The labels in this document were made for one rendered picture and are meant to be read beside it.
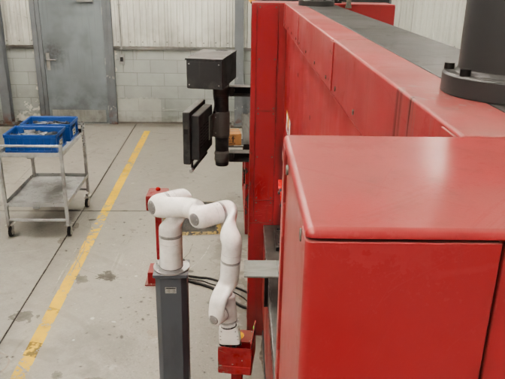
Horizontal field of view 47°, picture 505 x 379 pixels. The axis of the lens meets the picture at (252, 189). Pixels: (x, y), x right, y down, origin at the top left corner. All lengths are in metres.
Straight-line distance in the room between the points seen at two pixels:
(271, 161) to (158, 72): 6.50
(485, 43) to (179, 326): 2.60
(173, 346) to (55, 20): 7.70
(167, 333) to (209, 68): 1.66
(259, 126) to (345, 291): 3.33
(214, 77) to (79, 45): 6.58
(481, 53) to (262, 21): 2.81
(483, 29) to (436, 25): 9.61
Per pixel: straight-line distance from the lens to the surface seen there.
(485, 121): 0.75
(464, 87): 0.88
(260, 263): 3.17
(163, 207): 2.88
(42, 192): 6.35
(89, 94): 10.34
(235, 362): 2.89
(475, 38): 0.90
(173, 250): 3.03
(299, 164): 0.53
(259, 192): 3.86
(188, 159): 3.96
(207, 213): 2.59
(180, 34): 9.98
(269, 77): 3.66
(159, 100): 10.20
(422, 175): 0.52
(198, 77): 3.84
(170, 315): 3.19
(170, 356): 3.34
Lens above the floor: 2.46
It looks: 20 degrees down
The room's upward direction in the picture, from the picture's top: 1 degrees clockwise
